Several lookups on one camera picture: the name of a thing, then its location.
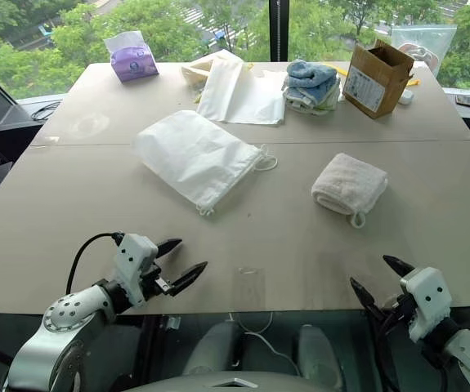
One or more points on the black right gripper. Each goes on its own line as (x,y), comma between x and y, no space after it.
(396,312)

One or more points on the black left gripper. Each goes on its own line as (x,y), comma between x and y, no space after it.
(157,283)

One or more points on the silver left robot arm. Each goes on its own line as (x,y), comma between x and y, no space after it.
(63,314)

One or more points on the pale green folded towel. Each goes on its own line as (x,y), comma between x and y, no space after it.
(322,109)

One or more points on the blue folded towel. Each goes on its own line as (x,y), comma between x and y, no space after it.
(310,73)

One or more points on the clear zip plastic bag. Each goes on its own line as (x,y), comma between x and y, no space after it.
(435,45)

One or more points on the grey robot torso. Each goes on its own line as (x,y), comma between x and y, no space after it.
(226,384)

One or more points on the flat white bags stack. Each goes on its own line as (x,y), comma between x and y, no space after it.
(238,98)

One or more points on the small white device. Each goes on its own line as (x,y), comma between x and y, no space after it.
(406,97)

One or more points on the open cardboard box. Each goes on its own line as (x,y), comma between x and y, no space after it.
(369,85)

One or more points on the purple tissue pack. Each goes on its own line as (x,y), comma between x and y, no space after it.
(134,63)

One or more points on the black window mullion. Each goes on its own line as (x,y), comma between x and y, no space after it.
(278,28)

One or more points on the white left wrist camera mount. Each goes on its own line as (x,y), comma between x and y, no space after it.
(132,257)

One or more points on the small metal bracket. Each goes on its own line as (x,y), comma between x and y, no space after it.
(172,322)

